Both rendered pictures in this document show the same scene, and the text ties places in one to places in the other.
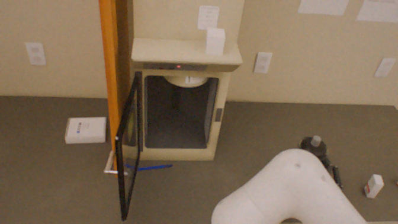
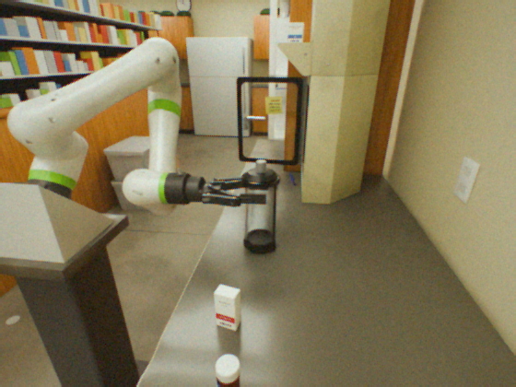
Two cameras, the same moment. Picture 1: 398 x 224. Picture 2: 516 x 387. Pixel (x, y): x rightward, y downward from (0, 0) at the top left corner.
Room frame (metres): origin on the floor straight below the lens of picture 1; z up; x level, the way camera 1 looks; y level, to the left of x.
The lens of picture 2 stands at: (1.11, -1.18, 1.47)
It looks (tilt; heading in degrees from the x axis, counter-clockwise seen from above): 25 degrees down; 106
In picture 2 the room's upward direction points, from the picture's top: straight up
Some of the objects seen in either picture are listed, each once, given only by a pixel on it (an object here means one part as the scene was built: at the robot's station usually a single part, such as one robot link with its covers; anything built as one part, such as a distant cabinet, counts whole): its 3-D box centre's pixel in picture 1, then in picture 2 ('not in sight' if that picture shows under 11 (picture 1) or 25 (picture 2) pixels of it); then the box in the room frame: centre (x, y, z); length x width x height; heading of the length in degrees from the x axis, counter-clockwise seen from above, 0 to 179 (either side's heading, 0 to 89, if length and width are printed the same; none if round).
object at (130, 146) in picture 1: (129, 149); (268, 123); (0.76, 0.20, 1.19); 0.30 x 0.01 x 0.40; 2
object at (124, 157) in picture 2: not in sight; (140, 158); (-0.96, 1.43, 0.49); 0.60 x 0.42 x 0.33; 99
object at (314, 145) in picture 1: (314, 144); (261, 172); (0.90, -0.44, 1.18); 0.09 x 0.09 x 0.07
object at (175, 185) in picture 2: not in sight; (181, 187); (0.67, -0.47, 1.12); 0.09 x 0.06 x 0.12; 99
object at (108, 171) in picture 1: (115, 163); not in sight; (0.69, 0.23, 1.20); 0.10 x 0.05 x 0.03; 2
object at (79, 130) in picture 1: (86, 130); not in sight; (1.05, 0.46, 0.96); 0.16 x 0.12 x 0.04; 103
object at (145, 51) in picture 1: (185, 63); (294, 59); (0.90, 0.05, 1.46); 0.32 x 0.11 x 0.10; 99
